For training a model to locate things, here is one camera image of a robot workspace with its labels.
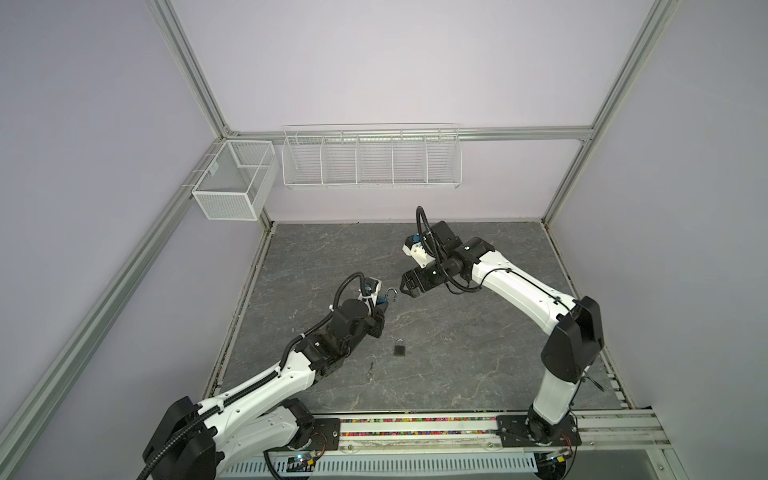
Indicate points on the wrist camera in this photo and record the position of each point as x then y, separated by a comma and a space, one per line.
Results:
369, 289
414, 249

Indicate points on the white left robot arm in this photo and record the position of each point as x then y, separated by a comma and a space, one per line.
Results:
201, 440

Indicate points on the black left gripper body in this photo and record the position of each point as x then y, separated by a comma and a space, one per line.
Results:
373, 326

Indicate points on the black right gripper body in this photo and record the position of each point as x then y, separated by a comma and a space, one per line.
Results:
430, 277

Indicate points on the white slotted cable duct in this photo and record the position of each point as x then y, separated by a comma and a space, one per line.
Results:
386, 466

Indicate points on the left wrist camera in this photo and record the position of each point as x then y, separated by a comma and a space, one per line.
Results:
369, 289

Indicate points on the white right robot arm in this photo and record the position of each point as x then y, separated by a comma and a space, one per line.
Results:
573, 326

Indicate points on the blue padlock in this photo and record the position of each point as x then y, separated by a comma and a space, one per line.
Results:
387, 298

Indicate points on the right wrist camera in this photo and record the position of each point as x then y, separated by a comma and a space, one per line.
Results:
414, 249

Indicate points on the white mesh box basket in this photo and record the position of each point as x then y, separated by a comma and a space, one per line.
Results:
237, 181

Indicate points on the white wire shelf basket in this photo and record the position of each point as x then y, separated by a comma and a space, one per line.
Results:
373, 155

